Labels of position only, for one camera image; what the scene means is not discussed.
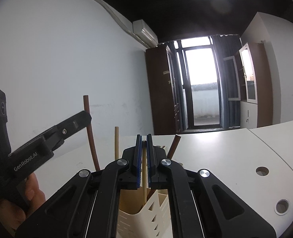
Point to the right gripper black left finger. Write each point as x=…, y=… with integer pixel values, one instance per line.
x=87, y=205

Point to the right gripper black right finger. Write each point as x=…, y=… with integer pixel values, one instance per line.
x=200, y=204

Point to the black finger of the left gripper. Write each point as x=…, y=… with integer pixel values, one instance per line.
x=40, y=149

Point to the light bamboo chopstick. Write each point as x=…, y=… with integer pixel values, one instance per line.
x=144, y=172
x=116, y=143

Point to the person's left hand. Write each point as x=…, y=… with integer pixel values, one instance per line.
x=19, y=204

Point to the beige plastic utensil holder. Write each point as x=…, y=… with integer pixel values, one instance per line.
x=136, y=220

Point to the reddish brown chopstick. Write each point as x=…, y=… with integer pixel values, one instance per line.
x=173, y=146

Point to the glass balcony door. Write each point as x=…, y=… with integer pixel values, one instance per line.
x=199, y=83

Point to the brown white glass cabinet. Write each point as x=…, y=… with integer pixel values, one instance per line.
x=249, y=83

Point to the dark wooden wardrobe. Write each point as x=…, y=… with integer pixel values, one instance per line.
x=165, y=105

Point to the dark blue curtain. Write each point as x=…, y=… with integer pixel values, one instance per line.
x=227, y=46

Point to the white wall air conditioner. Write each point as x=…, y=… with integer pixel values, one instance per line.
x=144, y=32

